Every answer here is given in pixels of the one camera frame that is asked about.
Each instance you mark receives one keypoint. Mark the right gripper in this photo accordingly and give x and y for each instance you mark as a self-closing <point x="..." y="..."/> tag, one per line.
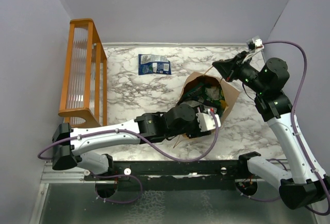
<point x="230" y="68"/>

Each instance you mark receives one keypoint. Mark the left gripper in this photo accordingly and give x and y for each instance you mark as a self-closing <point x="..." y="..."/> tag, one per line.
<point x="197" y="132"/>

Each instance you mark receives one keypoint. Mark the brown paper bag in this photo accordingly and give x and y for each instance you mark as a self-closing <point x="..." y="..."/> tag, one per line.
<point x="231" y="94"/>

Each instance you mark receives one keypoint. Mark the blue snack bag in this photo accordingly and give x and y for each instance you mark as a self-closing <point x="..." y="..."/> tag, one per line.
<point x="153" y="64"/>

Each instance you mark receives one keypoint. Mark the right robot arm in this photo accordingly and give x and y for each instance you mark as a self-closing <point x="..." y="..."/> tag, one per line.
<point x="306" y="182"/>

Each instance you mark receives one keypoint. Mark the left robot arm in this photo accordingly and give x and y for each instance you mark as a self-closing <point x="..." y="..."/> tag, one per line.
<point x="75" y="147"/>

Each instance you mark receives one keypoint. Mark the green yellow snack bag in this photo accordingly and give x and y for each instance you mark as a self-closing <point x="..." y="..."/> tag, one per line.
<point x="207" y="95"/>

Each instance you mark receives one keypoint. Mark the wooden dish rack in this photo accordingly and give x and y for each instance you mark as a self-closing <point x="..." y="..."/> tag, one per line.
<point x="83" y="102"/>

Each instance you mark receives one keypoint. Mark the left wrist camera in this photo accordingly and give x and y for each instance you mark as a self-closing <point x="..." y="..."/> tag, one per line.
<point x="207" y="120"/>

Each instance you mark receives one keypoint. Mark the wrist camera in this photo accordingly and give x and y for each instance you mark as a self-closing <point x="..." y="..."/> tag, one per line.
<point x="255" y="45"/>
<point x="207" y="120"/>

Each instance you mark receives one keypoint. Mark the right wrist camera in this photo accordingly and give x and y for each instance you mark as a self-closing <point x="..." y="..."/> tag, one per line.
<point x="255" y="45"/>

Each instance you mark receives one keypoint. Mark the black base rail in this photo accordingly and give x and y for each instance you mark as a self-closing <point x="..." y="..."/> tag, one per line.
<point x="132" y="176"/>

